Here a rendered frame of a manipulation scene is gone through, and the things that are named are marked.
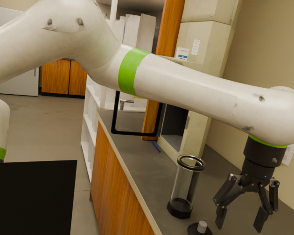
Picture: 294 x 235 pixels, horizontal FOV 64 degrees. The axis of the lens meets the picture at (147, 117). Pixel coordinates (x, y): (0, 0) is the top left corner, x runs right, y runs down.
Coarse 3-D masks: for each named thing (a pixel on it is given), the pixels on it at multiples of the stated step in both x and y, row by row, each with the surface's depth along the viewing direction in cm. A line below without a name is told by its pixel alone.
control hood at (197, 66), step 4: (164, 56) 129; (172, 60) 120; (176, 60) 116; (180, 60) 114; (180, 64) 114; (184, 64) 112; (188, 64) 112; (192, 64) 113; (196, 64) 114; (200, 64) 114; (192, 68) 114; (196, 68) 114; (200, 68) 115
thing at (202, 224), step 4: (192, 224) 84; (196, 224) 84; (200, 224) 80; (204, 224) 80; (188, 228) 83; (192, 228) 82; (196, 228) 82; (200, 228) 80; (204, 228) 80; (208, 228) 83; (188, 232) 81; (192, 232) 80; (196, 232) 80; (200, 232) 80; (204, 232) 81; (208, 232) 81
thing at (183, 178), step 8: (184, 160) 93; (192, 160) 93; (200, 160) 91; (184, 168) 86; (200, 168) 85; (176, 176) 90; (184, 176) 87; (192, 176) 86; (200, 176) 88; (176, 184) 90; (184, 184) 87; (192, 184) 87; (176, 192) 90; (184, 192) 88; (192, 192) 88; (176, 200) 90; (184, 200) 89; (192, 200) 90; (176, 208) 91; (184, 208) 90
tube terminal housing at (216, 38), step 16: (192, 32) 125; (208, 32) 112; (224, 32) 113; (176, 48) 140; (208, 48) 113; (224, 48) 116; (208, 64) 116; (224, 64) 130; (192, 112) 122; (192, 128) 126; (208, 128) 143; (160, 144) 154; (192, 144) 129; (176, 160) 134
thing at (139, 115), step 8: (120, 96) 142; (128, 96) 143; (128, 104) 144; (136, 104) 146; (144, 104) 147; (152, 104) 148; (120, 112) 145; (128, 112) 146; (136, 112) 147; (144, 112) 149; (152, 112) 150; (120, 120) 147; (128, 120) 148; (136, 120) 149; (144, 120) 150; (152, 120) 152; (120, 128) 148; (128, 128) 150; (136, 128) 151; (144, 128) 152; (152, 128) 153
